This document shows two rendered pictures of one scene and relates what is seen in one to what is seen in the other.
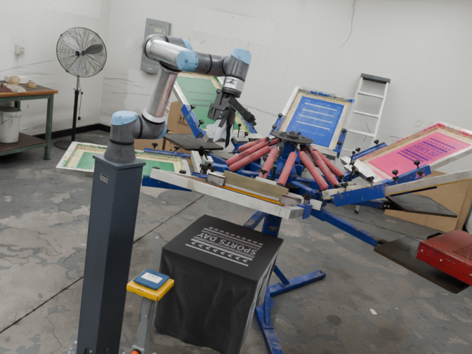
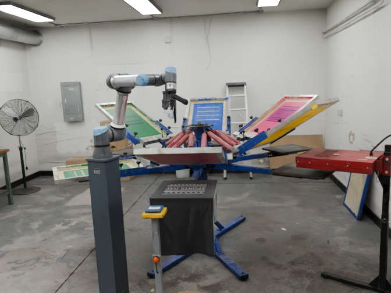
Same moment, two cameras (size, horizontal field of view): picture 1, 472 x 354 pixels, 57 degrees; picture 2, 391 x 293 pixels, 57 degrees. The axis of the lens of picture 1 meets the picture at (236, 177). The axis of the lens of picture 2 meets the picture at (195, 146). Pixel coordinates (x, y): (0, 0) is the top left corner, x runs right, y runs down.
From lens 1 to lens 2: 0.81 m
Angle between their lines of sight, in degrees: 12
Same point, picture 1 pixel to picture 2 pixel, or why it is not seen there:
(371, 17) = (221, 45)
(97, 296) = (109, 253)
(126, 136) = (105, 140)
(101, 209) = (99, 192)
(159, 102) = (120, 114)
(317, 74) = (195, 92)
